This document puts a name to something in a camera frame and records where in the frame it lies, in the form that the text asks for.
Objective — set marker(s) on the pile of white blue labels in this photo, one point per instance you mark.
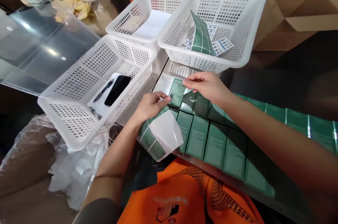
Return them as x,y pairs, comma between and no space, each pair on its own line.
223,44

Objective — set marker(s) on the white paper under phone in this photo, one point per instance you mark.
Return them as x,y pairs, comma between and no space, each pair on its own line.
99,106

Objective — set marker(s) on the person's body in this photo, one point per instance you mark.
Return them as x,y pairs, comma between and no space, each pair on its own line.
184,195

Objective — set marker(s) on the single green label sticker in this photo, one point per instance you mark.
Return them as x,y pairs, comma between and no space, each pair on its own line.
176,93

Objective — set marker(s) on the white paper sheet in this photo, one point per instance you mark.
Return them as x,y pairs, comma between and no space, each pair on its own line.
153,24

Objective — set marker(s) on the black pen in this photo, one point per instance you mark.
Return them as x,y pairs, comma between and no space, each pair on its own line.
103,91

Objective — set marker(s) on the clear plastic bag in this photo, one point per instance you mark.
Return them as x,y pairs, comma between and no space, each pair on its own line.
23,160

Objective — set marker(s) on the white basket with paper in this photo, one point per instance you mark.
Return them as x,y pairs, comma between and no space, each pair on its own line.
126,20

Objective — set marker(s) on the rows of green cartons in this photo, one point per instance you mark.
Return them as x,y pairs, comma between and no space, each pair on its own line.
232,139

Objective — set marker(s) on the clear acrylic panel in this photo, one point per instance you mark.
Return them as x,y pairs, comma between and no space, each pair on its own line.
39,49

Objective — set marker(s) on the pile of yellow packets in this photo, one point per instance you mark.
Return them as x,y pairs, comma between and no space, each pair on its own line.
75,6

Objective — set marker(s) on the black smartphone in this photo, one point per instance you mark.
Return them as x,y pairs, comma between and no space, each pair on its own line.
117,90

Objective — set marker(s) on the open brown cardboard box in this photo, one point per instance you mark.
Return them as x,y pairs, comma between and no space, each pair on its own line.
298,12

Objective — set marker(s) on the flat sheet of green labels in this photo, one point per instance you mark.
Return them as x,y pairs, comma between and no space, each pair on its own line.
202,36

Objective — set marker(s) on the pile of crumpled white paper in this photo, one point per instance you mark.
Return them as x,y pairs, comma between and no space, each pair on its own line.
76,168

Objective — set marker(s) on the curled sheet of green labels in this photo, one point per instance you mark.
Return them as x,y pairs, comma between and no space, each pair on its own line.
165,134

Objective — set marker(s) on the person's right hand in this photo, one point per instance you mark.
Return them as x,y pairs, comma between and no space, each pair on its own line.
214,88

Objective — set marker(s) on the white basket with label sheets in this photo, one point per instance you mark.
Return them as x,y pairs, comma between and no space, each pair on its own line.
237,23

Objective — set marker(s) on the person's left hand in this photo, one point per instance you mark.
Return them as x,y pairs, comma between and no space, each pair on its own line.
149,106

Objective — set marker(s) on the white basket with phone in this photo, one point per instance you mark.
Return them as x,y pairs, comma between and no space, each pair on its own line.
79,97

